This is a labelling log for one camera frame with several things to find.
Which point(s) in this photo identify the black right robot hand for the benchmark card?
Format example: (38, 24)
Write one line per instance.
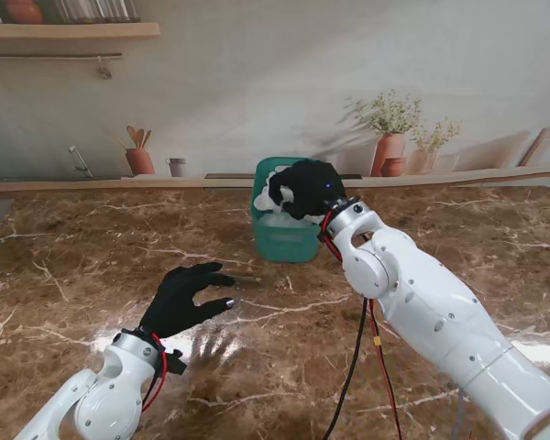
(314, 188)

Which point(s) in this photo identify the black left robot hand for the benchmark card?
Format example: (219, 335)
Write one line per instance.
(174, 302)

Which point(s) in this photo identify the green plastic basket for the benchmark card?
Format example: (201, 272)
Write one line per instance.
(289, 252)

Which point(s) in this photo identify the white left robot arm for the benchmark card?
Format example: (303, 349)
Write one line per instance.
(105, 394)

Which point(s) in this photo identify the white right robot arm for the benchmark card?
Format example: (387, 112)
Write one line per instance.
(431, 298)

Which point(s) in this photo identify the terracotta pot with wooden utensils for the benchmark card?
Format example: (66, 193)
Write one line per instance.
(139, 160)

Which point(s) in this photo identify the row of glass jars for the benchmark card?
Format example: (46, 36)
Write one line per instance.
(96, 10)

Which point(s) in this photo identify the terracotta jar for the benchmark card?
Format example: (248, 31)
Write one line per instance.
(24, 11)

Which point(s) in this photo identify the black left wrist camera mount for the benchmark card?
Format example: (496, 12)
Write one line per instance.
(176, 362)

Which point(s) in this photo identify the metal hanging rail with hook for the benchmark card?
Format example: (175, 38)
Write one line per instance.
(50, 55)

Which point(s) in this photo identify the light wooden wall shelf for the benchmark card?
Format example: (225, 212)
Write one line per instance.
(73, 31)

